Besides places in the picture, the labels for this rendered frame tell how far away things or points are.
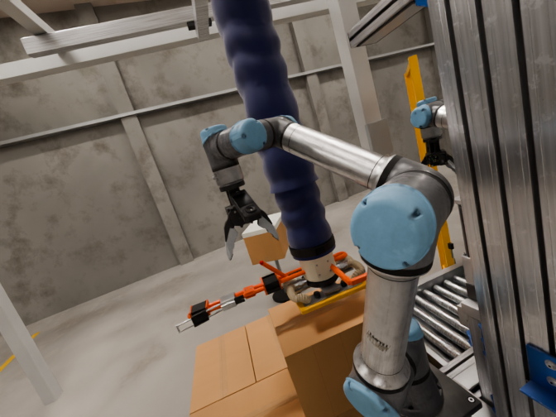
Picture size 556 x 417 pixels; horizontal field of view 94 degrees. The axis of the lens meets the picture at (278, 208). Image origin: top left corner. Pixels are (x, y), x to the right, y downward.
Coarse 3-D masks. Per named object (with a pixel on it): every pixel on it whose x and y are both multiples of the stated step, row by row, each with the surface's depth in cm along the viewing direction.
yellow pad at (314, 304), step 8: (344, 288) 122; (352, 288) 121; (360, 288) 120; (312, 296) 123; (320, 296) 121; (328, 296) 119; (336, 296) 118; (344, 296) 119; (304, 304) 119; (312, 304) 118; (320, 304) 117; (304, 312) 116
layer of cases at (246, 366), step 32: (256, 320) 211; (224, 352) 186; (256, 352) 176; (224, 384) 158; (256, 384) 151; (288, 384) 145; (192, 416) 144; (224, 416) 138; (256, 416) 132; (288, 416) 127; (352, 416) 123
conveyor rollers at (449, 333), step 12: (456, 276) 188; (456, 288) 178; (420, 300) 176; (432, 300) 178; (444, 300) 169; (456, 300) 168; (420, 312) 165; (432, 312) 166; (444, 312) 160; (456, 312) 159; (420, 324) 156; (432, 324) 155; (456, 324) 149; (432, 336) 146; (456, 336) 141; (444, 348) 137; (468, 348) 133; (444, 360) 130
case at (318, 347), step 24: (288, 312) 140; (312, 312) 134; (336, 312) 128; (360, 312) 123; (288, 336) 122; (312, 336) 117; (336, 336) 114; (360, 336) 117; (288, 360) 111; (312, 360) 114; (336, 360) 116; (312, 384) 115; (336, 384) 118; (312, 408) 117; (336, 408) 120
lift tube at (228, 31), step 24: (216, 0) 99; (240, 0) 96; (264, 0) 100; (216, 24) 106; (240, 48) 101; (264, 48) 100; (240, 72) 104; (264, 72) 101; (264, 96) 103; (288, 96) 106; (264, 168) 115; (288, 168) 109; (312, 168) 114
